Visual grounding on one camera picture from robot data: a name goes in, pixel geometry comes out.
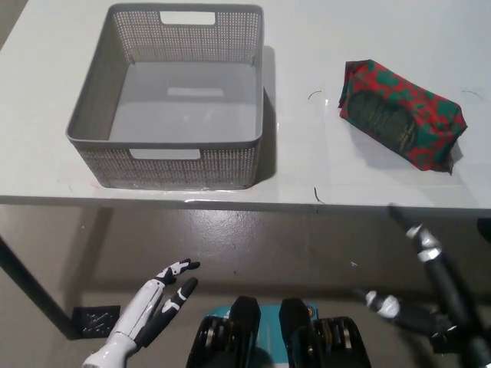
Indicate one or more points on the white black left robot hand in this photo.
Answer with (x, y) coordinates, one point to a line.
(140, 310)

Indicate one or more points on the red green coffee bean bag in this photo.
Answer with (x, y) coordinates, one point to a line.
(403, 115)

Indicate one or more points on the black table leg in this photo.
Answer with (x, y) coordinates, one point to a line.
(38, 291)

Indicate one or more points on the black teal robot body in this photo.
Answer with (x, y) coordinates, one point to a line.
(245, 318)

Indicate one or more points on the grey perforated plastic basket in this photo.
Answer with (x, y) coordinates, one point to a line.
(172, 168)

